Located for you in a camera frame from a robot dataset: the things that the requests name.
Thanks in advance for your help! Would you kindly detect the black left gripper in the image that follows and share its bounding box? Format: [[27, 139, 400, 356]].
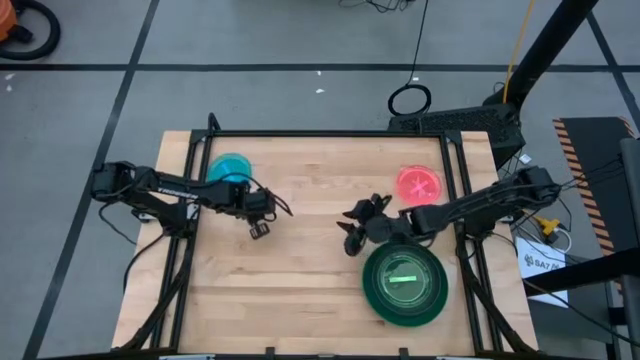
[[234, 187, 279, 241]]

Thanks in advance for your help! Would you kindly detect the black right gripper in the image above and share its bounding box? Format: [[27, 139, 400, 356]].
[[342, 194, 415, 257]]

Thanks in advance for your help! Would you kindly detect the dark bowl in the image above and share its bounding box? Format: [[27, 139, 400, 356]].
[[368, 245, 442, 321]]

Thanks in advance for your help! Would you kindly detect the translucent red plastic plate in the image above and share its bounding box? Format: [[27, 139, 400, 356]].
[[394, 164, 444, 207]]

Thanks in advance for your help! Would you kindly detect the translucent cyan plastic plate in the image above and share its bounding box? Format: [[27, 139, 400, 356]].
[[206, 152, 254, 185]]

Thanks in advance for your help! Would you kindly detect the translucent lime plastic plate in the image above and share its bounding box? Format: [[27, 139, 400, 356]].
[[378, 254, 431, 307]]

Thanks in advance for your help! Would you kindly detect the large green plastic plate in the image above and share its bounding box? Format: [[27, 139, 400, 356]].
[[361, 238, 449, 329]]

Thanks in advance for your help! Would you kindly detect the black perforated computer case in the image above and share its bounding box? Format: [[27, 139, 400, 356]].
[[388, 103, 527, 170]]

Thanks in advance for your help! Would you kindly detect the white printed paper sheet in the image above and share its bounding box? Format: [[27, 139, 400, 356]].
[[514, 235, 571, 309]]

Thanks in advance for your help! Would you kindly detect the black metal bar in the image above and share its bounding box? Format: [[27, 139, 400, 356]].
[[522, 247, 640, 297]]

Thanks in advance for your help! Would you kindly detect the black hazard striped mat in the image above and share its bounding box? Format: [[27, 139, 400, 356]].
[[552, 115, 637, 256]]

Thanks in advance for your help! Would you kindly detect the orange vacuum cleaner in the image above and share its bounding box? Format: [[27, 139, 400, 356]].
[[0, 0, 19, 44]]

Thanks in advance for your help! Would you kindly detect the black aluminium table frame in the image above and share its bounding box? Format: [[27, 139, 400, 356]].
[[119, 112, 540, 354]]

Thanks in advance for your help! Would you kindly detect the black power cable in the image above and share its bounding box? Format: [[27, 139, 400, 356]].
[[387, 0, 433, 118]]

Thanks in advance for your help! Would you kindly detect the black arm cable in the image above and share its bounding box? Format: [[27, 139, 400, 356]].
[[122, 230, 169, 297]]

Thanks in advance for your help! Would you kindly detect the yellow cable connector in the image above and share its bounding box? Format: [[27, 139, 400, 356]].
[[536, 216, 562, 237]]

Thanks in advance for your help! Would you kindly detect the black cable bundle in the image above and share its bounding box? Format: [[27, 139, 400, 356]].
[[338, 0, 416, 15]]

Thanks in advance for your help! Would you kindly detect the long yellow cable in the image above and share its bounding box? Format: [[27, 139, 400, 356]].
[[502, 0, 537, 105]]

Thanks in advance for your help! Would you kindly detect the black camera post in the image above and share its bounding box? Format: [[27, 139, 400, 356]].
[[502, 0, 600, 109]]

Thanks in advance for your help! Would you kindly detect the grey metal post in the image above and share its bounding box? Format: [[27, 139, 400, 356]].
[[619, 137, 640, 251]]

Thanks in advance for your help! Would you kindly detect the black vacuum hose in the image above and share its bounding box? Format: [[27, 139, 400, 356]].
[[0, 0, 62, 62]]

